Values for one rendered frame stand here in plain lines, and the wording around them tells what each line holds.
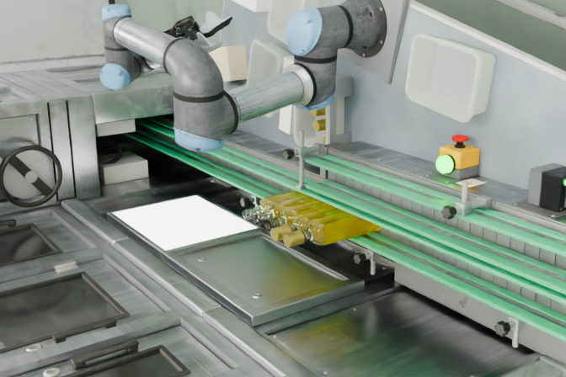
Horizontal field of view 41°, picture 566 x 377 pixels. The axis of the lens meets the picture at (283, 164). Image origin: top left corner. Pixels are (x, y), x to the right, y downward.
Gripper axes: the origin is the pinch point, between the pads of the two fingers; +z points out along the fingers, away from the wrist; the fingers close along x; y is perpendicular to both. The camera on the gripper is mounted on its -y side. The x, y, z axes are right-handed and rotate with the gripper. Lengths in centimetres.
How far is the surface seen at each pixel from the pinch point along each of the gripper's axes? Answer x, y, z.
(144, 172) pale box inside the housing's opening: 40, -55, -79
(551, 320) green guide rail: -71, -55, 60
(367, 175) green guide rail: -26, -40, 25
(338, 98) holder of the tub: 5.9, -33.9, 16.3
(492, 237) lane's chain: -51, -48, 52
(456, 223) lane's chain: -44, -48, 45
